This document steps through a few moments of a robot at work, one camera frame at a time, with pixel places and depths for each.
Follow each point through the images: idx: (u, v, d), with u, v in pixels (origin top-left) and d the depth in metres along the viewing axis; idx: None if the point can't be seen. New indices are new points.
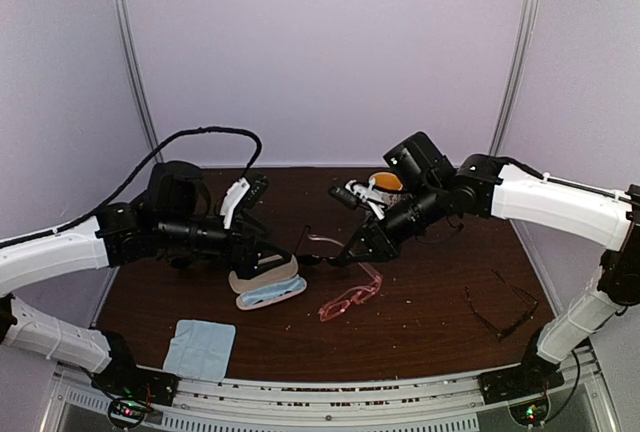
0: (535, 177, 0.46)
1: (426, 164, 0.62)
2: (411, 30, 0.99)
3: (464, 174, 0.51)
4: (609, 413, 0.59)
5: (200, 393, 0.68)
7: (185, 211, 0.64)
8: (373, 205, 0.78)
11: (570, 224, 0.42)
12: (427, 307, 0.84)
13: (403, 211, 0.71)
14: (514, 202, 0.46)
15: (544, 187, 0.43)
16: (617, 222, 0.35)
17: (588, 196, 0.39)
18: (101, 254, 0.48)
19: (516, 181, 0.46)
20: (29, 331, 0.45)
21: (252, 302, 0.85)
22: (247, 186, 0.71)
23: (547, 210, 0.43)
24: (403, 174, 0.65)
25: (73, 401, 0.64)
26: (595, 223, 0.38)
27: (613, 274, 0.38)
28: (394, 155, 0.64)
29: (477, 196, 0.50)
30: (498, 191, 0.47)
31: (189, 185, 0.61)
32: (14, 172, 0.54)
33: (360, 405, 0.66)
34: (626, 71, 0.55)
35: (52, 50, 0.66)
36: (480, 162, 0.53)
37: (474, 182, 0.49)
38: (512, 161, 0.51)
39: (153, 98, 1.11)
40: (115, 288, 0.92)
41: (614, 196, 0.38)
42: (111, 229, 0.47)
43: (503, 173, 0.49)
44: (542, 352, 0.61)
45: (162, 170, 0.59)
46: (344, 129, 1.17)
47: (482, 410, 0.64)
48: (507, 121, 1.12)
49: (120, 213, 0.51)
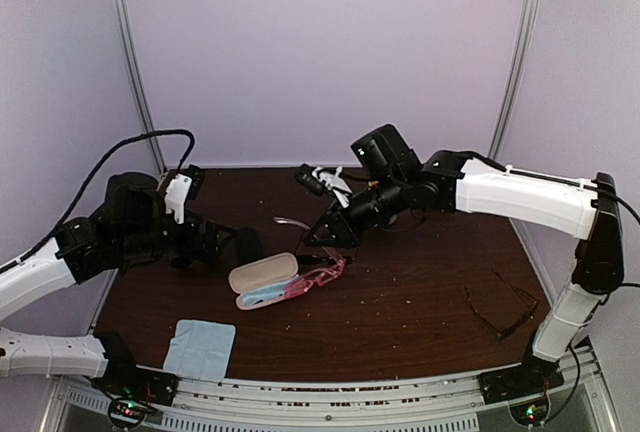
0: (497, 170, 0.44)
1: (391, 157, 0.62)
2: (410, 30, 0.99)
3: (427, 169, 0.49)
4: (609, 413, 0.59)
5: (200, 392, 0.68)
7: (143, 222, 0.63)
8: (339, 196, 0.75)
11: (535, 216, 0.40)
12: (427, 307, 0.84)
13: (367, 201, 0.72)
14: (478, 195, 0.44)
15: (506, 180, 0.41)
16: (584, 210, 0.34)
17: (553, 187, 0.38)
18: (67, 275, 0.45)
19: (478, 174, 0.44)
20: (19, 357, 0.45)
21: (252, 302, 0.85)
22: (189, 180, 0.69)
23: (513, 202, 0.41)
24: (369, 166, 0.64)
25: (74, 401, 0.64)
26: (564, 214, 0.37)
27: (585, 261, 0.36)
28: (361, 145, 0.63)
29: (440, 193, 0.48)
30: (462, 185, 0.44)
31: (143, 195, 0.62)
32: (14, 172, 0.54)
33: (360, 405, 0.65)
34: (626, 70, 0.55)
35: (52, 50, 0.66)
36: (444, 158, 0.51)
37: (438, 178, 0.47)
38: (475, 155, 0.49)
39: (153, 98, 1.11)
40: (115, 288, 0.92)
41: (579, 185, 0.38)
42: (71, 247, 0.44)
43: (464, 167, 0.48)
44: (539, 352, 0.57)
45: (117, 183, 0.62)
46: (344, 129, 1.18)
47: (482, 410, 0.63)
48: (507, 121, 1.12)
49: (78, 227, 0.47)
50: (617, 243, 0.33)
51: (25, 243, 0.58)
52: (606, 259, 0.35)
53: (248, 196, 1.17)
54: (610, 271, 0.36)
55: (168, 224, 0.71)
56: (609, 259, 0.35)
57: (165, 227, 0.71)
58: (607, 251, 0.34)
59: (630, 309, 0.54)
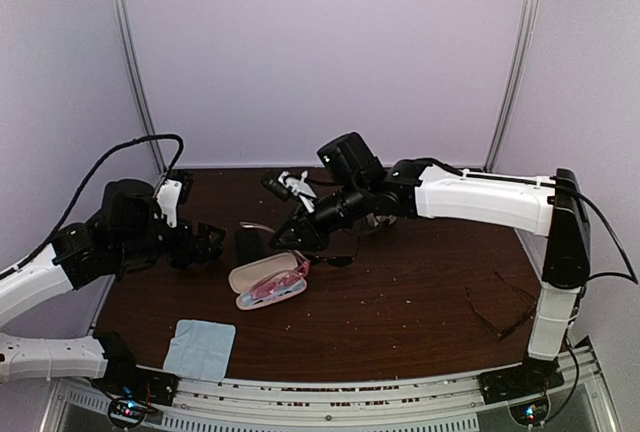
0: (455, 174, 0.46)
1: (355, 164, 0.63)
2: (410, 30, 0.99)
3: (388, 179, 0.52)
4: (609, 414, 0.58)
5: (200, 392, 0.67)
7: (139, 227, 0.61)
8: (306, 201, 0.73)
11: (496, 217, 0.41)
12: (427, 308, 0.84)
13: (333, 206, 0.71)
14: (436, 200, 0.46)
15: (461, 184, 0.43)
16: (540, 207, 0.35)
17: (508, 188, 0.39)
18: (64, 281, 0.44)
19: (435, 180, 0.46)
20: (19, 361, 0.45)
21: (252, 302, 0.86)
22: (179, 184, 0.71)
23: (474, 204, 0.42)
24: (336, 173, 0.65)
25: (74, 401, 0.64)
26: (519, 213, 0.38)
27: (550, 259, 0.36)
28: (327, 152, 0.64)
29: (400, 201, 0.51)
30: (420, 192, 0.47)
31: (140, 201, 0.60)
32: (14, 172, 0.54)
33: (359, 405, 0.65)
34: (626, 71, 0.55)
35: (52, 50, 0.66)
36: (406, 168, 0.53)
37: (396, 187, 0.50)
38: (434, 162, 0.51)
39: (154, 97, 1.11)
40: (115, 288, 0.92)
41: (536, 184, 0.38)
42: (67, 253, 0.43)
43: (424, 174, 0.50)
44: (536, 351, 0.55)
45: (115, 189, 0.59)
46: (344, 129, 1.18)
47: (482, 410, 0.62)
48: (507, 121, 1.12)
49: (75, 233, 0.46)
50: (577, 238, 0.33)
51: (25, 243, 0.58)
52: (570, 255, 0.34)
53: (248, 196, 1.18)
54: (575, 266, 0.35)
55: (161, 229, 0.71)
56: (573, 254, 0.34)
57: (160, 231, 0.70)
58: (570, 245, 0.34)
59: (631, 310, 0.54)
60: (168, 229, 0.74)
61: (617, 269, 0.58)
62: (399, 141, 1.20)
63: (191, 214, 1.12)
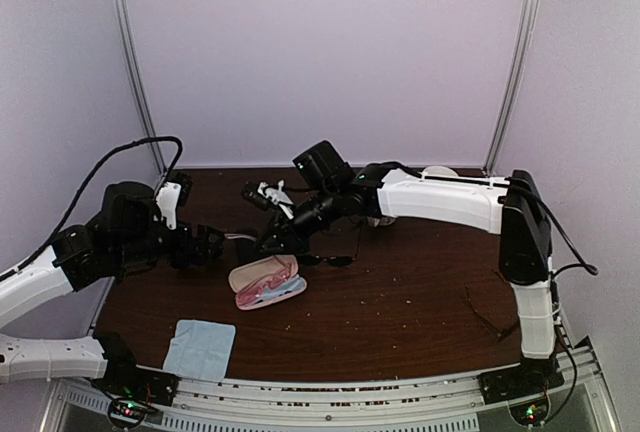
0: (414, 177, 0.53)
1: (326, 170, 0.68)
2: (410, 30, 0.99)
3: (355, 183, 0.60)
4: (609, 413, 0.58)
5: (200, 392, 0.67)
7: (140, 230, 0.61)
8: (285, 208, 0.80)
11: (457, 215, 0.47)
12: (427, 307, 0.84)
13: (310, 210, 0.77)
14: (397, 199, 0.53)
15: (416, 185, 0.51)
16: (491, 206, 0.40)
17: (454, 187, 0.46)
18: (64, 283, 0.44)
19: (395, 182, 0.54)
20: (19, 362, 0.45)
21: (252, 302, 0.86)
22: (178, 186, 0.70)
23: (433, 203, 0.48)
24: (310, 179, 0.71)
25: (73, 401, 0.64)
26: (473, 211, 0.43)
27: (507, 255, 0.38)
28: (301, 160, 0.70)
29: (364, 201, 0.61)
30: (383, 193, 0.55)
31: (140, 204, 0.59)
32: (14, 172, 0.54)
33: (360, 405, 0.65)
34: (625, 71, 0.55)
35: (52, 50, 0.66)
36: (372, 170, 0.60)
37: (362, 190, 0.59)
38: (398, 165, 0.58)
39: (153, 97, 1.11)
40: (115, 288, 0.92)
41: (488, 184, 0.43)
42: (68, 255, 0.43)
43: (387, 176, 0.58)
44: (529, 351, 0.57)
45: (115, 190, 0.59)
46: (344, 129, 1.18)
47: (482, 410, 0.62)
48: (507, 121, 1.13)
49: (74, 235, 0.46)
50: (529, 237, 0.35)
51: (25, 243, 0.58)
52: (524, 252, 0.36)
53: None
54: (529, 263, 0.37)
55: (161, 231, 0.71)
56: (527, 252, 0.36)
57: (159, 233, 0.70)
58: (521, 243, 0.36)
59: (631, 310, 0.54)
60: (168, 231, 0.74)
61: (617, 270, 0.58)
62: (399, 141, 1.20)
63: (191, 214, 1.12)
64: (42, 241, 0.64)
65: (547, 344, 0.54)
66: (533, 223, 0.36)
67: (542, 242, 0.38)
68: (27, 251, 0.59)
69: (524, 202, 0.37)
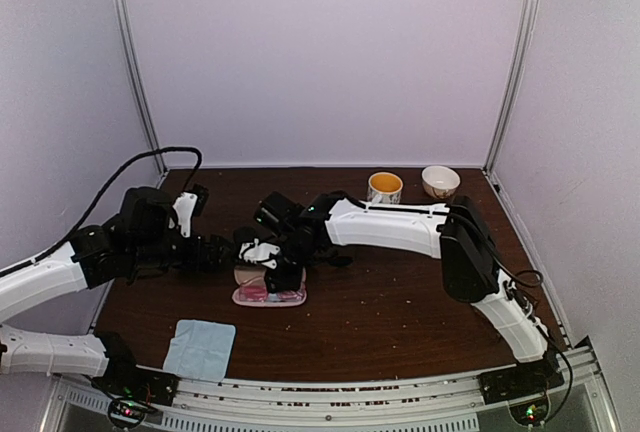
0: (359, 207, 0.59)
1: (280, 215, 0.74)
2: (410, 31, 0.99)
3: (304, 216, 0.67)
4: (609, 413, 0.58)
5: (200, 392, 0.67)
7: (155, 234, 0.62)
8: (268, 261, 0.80)
11: (401, 242, 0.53)
12: (427, 307, 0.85)
13: (282, 257, 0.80)
14: (343, 230, 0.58)
15: (360, 216, 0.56)
16: (430, 234, 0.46)
17: (394, 217, 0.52)
18: (80, 279, 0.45)
19: (340, 214, 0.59)
20: (21, 354, 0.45)
21: (248, 299, 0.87)
22: (194, 197, 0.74)
23: (379, 232, 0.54)
24: (271, 228, 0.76)
25: (73, 401, 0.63)
26: (415, 237, 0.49)
27: (451, 277, 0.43)
28: (257, 214, 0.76)
29: (314, 233, 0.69)
30: (329, 224, 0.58)
31: (160, 208, 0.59)
32: (13, 171, 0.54)
33: (360, 405, 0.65)
34: (626, 73, 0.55)
35: (52, 52, 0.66)
36: (321, 202, 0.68)
37: (312, 222, 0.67)
38: (344, 195, 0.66)
39: (154, 97, 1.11)
40: (115, 288, 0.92)
41: (428, 213, 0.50)
42: (86, 251, 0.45)
43: (334, 207, 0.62)
44: (522, 356, 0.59)
45: (135, 194, 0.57)
46: (343, 130, 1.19)
47: (482, 410, 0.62)
48: (506, 121, 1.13)
49: (92, 234, 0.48)
50: (466, 261, 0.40)
51: (23, 244, 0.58)
52: (465, 274, 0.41)
53: (248, 196, 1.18)
54: (471, 283, 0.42)
55: (175, 238, 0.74)
56: (467, 273, 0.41)
57: (173, 240, 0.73)
58: (460, 265, 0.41)
59: (630, 308, 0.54)
60: (180, 239, 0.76)
61: (616, 268, 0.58)
62: (399, 141, 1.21)
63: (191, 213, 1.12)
64: (41, 242, 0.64)
65: (527, 351, 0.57)
66: (472, 247, 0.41)
67: (482, 261, 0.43)
68: (26, 252, 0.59)
69: (460, 230, 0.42)
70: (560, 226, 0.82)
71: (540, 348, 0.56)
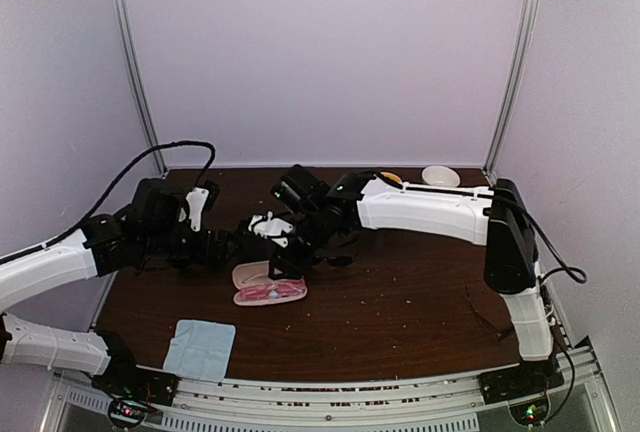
0: (395, 187, 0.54)
1: (302, 192, 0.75)
2: (411, 30, 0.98)
3: (333, 194, 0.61)
4: (609, 414, 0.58)
5: (200, 392, 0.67)
7: (166, 223, 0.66)
8: (277, 238, 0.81)
11: (440, 227, 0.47)
12: (427, 307, 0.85)
13: (294, 237, 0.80)
14: (376, 213, 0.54)
15: (395, 196, 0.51)
16: (476, 219, 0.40)
17: (431, 200, 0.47)
18: (90, 265, 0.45)
19: (375, 195, 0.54)
20: (24, 344, 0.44)
21: (248, 299, 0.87)
22: (206, 192, 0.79)
23: (414, 216, 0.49)
24: (291, 205, 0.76)
25: (73, 401, 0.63)
26: (457, 222, 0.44)
27: (493, 266, 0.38)
28: (276, 188, 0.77)
29: (344, 213, 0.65)
30: (361, 205, 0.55)
31: (172, 199, 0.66)
32: (13, 171, 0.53)
33: (360, 405, 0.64)
34: (626, 73, 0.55)
35: (51, 52, 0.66)
36: (350, 181, 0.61)
37: (340, 202, 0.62)
38: (376, 174, 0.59)
39: (154, 97, 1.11)
40: (115, 288, 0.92)
41: (474, 195, 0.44)
42: (98, 238, 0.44)
43: (366, 187, 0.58)
44: (528, 355, 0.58)
45: (148, 185, 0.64)
46: (343, 130, 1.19)
47: (482, 410, 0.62)
48: (507, 121, 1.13)
49: (104, 222, 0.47)
50: (513, 248, 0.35)
51: (23, 244, 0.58)
52: (510, 262, 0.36)
53: (249, 196, 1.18)
54: (515, 272, 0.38)
55: (185, 232, 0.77)
56: (512, 262, 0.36)
57: (183, 234, 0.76)
58: (505, 254, 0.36)
59: (628, 308, 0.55)
60: (191, 232, 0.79)
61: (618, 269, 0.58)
62: (399, 141, 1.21)
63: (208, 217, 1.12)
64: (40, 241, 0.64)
65: (545, 347, 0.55)
66: (518, 233, 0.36)
67: (528, 248, 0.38)
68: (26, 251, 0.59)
69: (508, 214, 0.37)
70: (560, 224, 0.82)
71: (547, 346, 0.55)
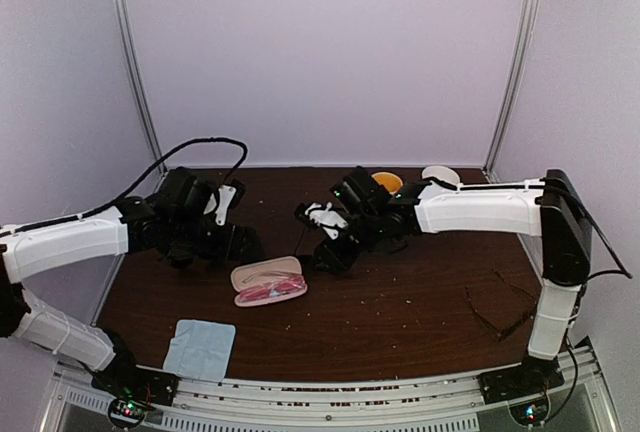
0: (450, 189, 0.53)
1: (363, 195, 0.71)
2: (411, 30, 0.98)
3: (393, 203, 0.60)
4: (609, 414, 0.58)
5: (200, 392, 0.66)
7: (197, 211, 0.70)
8: (328, 230, 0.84)
11: (496, 222, 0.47)
12: (427, 307, 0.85)
13: (345, 234, 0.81)
14: (433, 215, 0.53)
15: (452, 196, 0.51)
16: (531, 209, 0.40)
17: (483, 195, 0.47)
18: (122, 241, 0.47)
19: (430, 197, 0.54)
20: (40, 321, 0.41)
21: (247, 299, 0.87)
22: (233, 190, 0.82)
23: (471, 213, 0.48)
24: (348, 205, 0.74)
25: (73, 401, 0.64)
26: (513, 215, 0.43)
27: (550, 256, 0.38)
28: (337, 187, 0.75)
29: (403, 222, 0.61)
30: (418, 209, 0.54)
31: (206, 187, 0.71)
32: (13, 170, 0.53)
33: (359, 405, 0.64)
34: (626, 73, 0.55)
35: (51, 52, 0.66)
36: (407, 188, 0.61)
37: (399, 209, 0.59)
38: (432, 180, 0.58)
39: (154, 98, 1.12)
40: (115, 288, 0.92)
41: (524, 187, 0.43)
42: (133, 216, 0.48)
43: (423, 192, 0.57)
44: (534, 351, 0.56)
45: (185, 173, 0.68)
46: (343, 130, 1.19)
47: (482, 410, 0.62)
48: (507, 120, 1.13)
49: (138, 204, 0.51)
50: (569, 235, 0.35)
51: None
52: (567, 250, 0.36)
53: (249, 196, 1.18)
54: (574, 263, 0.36)
55: (210, 225, 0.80)
56: (569, 250, 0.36)
57: (208, 227, 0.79)
58: (559, 241, 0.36)
59: (630, 309, 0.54)
60: (215, 225, 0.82)
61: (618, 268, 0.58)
62: (399, 142, 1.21)
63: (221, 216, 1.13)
64: None
65: (560, 344, 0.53)
66: (573, 220, 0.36)
67: (584, 237, 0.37)
68: None
69: (559, 202, 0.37)
70: None
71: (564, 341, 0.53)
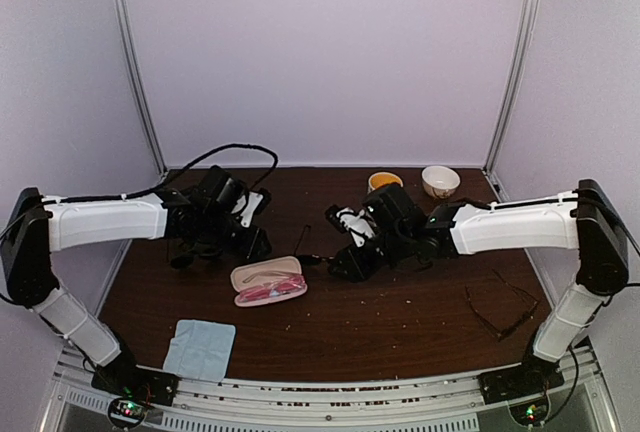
0: (486, 209, 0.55)
1: (398, 213, 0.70)
2: (411, 30, 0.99)
3: (428, 227, 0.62)
4: (609, 414, 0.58)
5: (200, 392, 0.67)
7: (226, 207, 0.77)
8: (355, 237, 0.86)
11: (533, 239, 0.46)
12: (427, 306, 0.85)
13: (374, 246, 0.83)
14: (470, 235, 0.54)
15: (487, 217, 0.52)
16: (565, 222, 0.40)
17: (516, 213, 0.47)
18: (160, 224, 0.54)
19: (465, 219, 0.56)
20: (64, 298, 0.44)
21: (247, 299, 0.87)
22: (261, 196, 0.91)
23: (507, 231, 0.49)
24: (381, 220, 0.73)
25: (73, 401, 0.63)
26: (550, 230, 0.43)
27: (588, 265, 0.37)
28: (371, 202, 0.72)
29: (440, 245, 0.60)
30: (454, 231, 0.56)
31: (238, 185, 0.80)
32: (13, 170, 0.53)
33: (360, 405, 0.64)
34: (626, 73, 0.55)
35: (52, 53, 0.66)
36: (442, 212, 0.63)
37: (434, 232, 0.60)
38: (468, 201, 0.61)
39: (154, 98, 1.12)
40: (115, 288, 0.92)
41: (559, 201, 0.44)
42: (171, 204, 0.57)
43: (458, 215, 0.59)
44: (538, 351, 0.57)
45: (219, 172, 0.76)
46: (343, 130, 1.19)
47: (482, 410, 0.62)
48: (507, 120, 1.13)
49: (175, 194, 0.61)
50: (608, 245, 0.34)
51: None
52: (606, 259, 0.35)
53: None
54: (612, 271, 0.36)
55: (235, 225, 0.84)
56: (609, 259, 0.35)
57: (234, 227, 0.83)
58: (597, 250, 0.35)
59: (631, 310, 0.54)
60: (239, 225, 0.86)
61: None
62: (399, 141, 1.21)
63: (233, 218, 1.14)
64: None
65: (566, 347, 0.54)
66: (610, 230, 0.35)
67: (621, 246, 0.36)
68: None
69: (595, 212, 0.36)
70: None
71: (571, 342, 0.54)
